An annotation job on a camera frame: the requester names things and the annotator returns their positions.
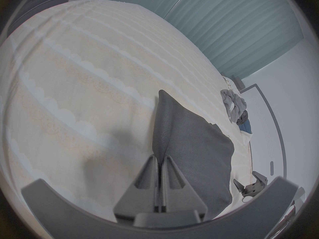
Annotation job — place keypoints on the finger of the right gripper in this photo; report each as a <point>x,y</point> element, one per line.
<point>238,184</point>
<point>260,176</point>

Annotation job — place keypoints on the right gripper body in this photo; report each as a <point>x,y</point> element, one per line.
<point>254,188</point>

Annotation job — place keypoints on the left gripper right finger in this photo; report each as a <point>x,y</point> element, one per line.
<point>184,200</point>

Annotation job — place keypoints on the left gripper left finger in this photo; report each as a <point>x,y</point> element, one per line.
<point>134,200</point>

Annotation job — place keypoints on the black T-shirt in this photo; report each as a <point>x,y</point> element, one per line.
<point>199,153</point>

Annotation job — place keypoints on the bed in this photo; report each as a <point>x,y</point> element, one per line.
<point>87,83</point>

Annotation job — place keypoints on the white garment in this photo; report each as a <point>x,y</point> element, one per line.
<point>247,138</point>

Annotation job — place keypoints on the dark blue garment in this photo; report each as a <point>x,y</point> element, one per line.
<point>246,128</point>

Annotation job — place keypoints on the black printed garment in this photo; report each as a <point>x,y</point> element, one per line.
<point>243,117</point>

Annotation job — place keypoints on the grey knit garment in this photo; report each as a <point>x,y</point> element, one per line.
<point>233,103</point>

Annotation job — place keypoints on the grey bedside table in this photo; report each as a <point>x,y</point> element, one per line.
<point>239,82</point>

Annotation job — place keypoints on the white printed pillow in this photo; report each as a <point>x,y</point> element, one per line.
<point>228,82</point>

